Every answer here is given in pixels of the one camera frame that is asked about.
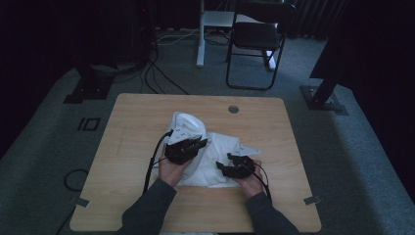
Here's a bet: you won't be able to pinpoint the black folding chair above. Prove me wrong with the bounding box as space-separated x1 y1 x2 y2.
225 0 298 92

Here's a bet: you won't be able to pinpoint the black floor cables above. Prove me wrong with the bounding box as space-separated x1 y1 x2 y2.
139 45 190 96

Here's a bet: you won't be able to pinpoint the white floor cable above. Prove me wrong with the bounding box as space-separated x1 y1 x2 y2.
156 27 201 47

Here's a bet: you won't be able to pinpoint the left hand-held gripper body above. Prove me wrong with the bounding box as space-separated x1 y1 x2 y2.
163 126 204 165

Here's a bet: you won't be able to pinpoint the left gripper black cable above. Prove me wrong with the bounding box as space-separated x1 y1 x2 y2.
142 129 174 196

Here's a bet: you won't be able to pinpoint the black slanted stand base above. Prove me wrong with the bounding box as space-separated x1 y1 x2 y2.
300 73 349 117

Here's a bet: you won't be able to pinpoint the dark curtain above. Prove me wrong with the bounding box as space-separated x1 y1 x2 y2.
283 0 348 41

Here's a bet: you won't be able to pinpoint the person's left hand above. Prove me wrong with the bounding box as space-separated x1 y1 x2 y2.
158 145 194 188

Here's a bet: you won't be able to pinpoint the black stand with base plate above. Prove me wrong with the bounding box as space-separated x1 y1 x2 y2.
63 62 115 105

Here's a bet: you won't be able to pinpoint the grey tape strip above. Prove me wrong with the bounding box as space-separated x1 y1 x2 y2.
68 196 91 209
302 195 322 206

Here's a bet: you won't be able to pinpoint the white desk frame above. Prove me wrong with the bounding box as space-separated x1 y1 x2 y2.
195 0 279 71

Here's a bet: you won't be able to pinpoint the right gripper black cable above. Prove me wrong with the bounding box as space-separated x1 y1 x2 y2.
250 162 273 203

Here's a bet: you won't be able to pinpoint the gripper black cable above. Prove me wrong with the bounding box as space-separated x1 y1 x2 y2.
142 129 174 196
250 162 273 203

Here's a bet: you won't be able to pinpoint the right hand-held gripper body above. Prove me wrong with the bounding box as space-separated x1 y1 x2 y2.
224 144 262 180

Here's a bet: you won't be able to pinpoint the white skirt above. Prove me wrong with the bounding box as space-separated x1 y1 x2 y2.
158 111 262 189

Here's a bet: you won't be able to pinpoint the person's right hand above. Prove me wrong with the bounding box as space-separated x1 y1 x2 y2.
236 159 266 200

